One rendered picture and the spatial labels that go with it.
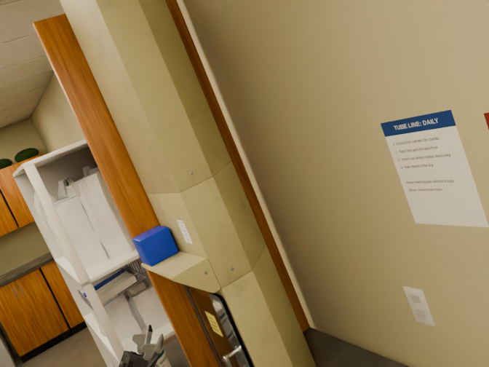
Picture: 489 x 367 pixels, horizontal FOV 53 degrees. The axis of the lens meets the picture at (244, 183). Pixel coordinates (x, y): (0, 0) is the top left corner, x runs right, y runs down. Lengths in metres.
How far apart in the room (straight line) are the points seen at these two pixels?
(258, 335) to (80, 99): 0.93
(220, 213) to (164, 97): 0.36
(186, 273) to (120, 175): 0.47
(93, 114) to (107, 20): 0.41
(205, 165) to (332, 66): 0.44
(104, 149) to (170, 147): 0.38
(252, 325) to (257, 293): 0.09
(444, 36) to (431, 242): 0.52
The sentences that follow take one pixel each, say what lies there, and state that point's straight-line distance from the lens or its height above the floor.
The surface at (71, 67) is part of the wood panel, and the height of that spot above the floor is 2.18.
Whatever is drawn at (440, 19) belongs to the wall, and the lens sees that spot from 1.09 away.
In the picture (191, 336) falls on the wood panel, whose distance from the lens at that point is 1.83.
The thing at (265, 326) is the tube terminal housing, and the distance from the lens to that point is 1.52.
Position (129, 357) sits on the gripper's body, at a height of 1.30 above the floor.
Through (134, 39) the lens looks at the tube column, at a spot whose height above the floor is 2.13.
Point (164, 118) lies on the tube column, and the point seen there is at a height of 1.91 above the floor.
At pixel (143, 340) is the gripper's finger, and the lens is 1.69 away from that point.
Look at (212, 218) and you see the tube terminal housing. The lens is 1.40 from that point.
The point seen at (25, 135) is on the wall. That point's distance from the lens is 6.90.
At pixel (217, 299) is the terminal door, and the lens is 1.47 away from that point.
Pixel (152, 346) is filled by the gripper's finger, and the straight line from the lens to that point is 1.58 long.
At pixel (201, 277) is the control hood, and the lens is 1.40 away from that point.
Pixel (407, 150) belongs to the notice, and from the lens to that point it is 1.25.
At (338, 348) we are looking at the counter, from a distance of 1.88.
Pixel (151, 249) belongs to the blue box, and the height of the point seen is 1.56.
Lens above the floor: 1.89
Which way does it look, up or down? 10 degrees down
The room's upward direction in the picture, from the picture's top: 22 degrees counter-clockwise
